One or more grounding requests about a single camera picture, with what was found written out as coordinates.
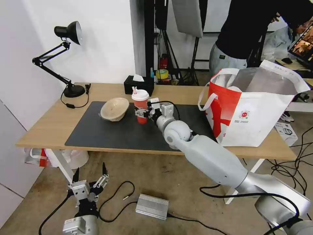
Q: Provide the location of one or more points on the black desk mat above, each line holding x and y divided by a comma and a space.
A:
110, 134

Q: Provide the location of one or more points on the red can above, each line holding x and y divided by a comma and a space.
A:
164, 61

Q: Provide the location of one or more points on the silver metal power box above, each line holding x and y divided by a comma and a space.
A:
151, 206

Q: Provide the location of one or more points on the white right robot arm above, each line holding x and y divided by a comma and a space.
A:
207, 156

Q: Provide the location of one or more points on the white tissue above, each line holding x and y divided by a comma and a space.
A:
138, 78

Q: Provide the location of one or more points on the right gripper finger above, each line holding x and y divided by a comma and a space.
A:
141, 113
149, 103

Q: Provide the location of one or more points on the yellow green tape roll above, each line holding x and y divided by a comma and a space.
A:
162, 74

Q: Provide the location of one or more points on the beige paper bowl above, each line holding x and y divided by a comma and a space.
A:
115, 109

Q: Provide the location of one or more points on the white red plastic bag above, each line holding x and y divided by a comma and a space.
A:
36, 158

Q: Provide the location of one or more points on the person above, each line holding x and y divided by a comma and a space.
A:
234, 29

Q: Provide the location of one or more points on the black desk lamp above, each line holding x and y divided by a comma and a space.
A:
73, 91

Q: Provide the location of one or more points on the white softbox panel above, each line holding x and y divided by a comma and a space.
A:
188, 17

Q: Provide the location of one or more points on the white shoe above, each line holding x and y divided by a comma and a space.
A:
288, 117

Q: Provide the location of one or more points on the white bucket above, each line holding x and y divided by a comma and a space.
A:
78, 158

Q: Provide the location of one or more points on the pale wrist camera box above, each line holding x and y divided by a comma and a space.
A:
79, 189
154, 101

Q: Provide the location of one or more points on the pale grey cloth bundle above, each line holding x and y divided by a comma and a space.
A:
278, 42

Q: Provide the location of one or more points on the white cardboard box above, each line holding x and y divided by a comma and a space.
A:
286, 132

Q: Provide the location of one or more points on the laptop screen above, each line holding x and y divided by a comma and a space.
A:
303, 44

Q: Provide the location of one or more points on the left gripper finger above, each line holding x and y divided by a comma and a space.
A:
75, 177
103, 177

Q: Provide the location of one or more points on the white table leg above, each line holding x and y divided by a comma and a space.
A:
62, 166
247, 176

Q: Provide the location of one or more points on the black tissue box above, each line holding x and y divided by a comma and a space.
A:
139, 87

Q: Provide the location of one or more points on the black tripod stand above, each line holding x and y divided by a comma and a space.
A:
174, 56

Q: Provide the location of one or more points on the white and red takeout bag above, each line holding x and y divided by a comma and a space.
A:
254, 115

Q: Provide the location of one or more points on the red cup with white lid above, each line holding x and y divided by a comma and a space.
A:
140, 100

